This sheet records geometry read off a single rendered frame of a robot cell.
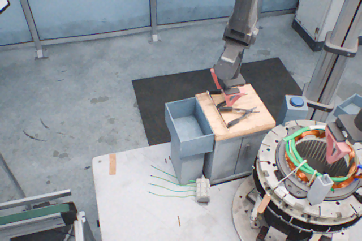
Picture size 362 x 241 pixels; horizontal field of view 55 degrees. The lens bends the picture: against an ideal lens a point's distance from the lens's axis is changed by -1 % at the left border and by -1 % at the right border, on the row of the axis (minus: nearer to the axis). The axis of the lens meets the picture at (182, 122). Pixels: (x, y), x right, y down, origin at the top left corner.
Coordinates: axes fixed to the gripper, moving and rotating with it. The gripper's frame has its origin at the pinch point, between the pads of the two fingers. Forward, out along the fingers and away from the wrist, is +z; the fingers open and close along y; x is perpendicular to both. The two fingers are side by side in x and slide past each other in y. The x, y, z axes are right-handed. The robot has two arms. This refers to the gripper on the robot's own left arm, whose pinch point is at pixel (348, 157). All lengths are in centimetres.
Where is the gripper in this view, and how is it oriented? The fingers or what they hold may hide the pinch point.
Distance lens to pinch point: 78.0
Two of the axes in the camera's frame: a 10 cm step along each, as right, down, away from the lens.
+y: 9.8, -0.4, 1.9
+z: -1.1, 7.0, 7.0
